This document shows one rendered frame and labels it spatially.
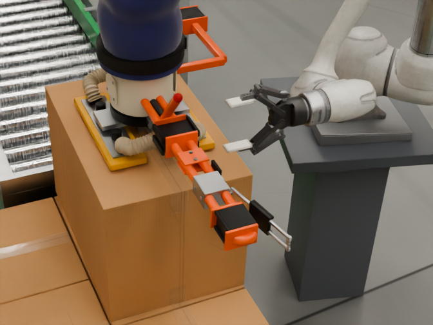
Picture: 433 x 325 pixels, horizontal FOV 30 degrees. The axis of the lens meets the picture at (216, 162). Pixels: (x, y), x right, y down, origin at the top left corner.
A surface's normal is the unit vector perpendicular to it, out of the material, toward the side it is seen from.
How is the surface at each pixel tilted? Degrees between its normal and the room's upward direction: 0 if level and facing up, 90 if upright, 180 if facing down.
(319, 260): 90
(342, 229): 90
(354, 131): 5
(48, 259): 0
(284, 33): 0
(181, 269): 90
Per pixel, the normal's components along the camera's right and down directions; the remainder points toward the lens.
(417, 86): -0.32, 0.69
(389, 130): 0.07, -0.84
